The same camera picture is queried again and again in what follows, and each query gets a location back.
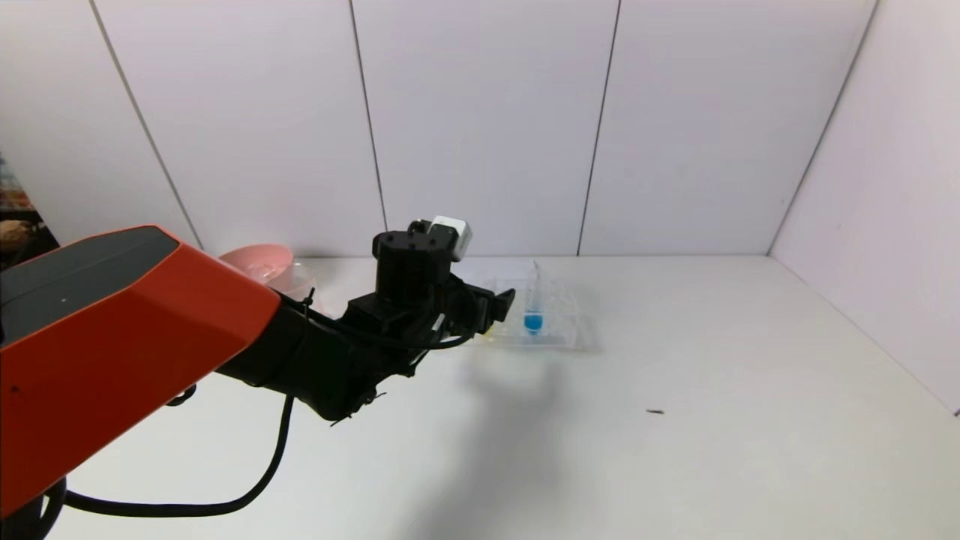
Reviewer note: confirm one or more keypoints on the black background furniture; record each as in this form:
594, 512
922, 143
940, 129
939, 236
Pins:
26, 240

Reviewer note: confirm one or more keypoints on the white paper sheet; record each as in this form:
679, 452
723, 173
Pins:
502, 267

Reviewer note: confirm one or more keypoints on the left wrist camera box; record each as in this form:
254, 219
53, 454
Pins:
454, 236

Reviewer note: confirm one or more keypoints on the clear plastic test tube rack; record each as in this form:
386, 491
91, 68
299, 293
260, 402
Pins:
559, 322

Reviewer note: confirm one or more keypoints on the clear glass beaker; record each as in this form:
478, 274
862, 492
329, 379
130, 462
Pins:
300, 281

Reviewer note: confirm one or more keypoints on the orange and black left arm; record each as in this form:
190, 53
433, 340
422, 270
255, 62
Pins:
135, 337

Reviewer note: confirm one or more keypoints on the test tube with yellow pigment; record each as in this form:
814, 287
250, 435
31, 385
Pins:
489, 331

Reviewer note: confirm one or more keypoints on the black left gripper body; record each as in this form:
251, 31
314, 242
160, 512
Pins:
481, 307

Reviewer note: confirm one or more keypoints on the colourful background clutter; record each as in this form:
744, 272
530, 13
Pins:
11, 191

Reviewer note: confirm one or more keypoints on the pink bowl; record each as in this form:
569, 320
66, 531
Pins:
255, 259

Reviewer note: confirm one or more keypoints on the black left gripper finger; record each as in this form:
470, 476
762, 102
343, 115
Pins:
504, 304
484, 311

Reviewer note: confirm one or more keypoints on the test tube with blue pigment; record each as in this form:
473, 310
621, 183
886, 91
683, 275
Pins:
533, 322

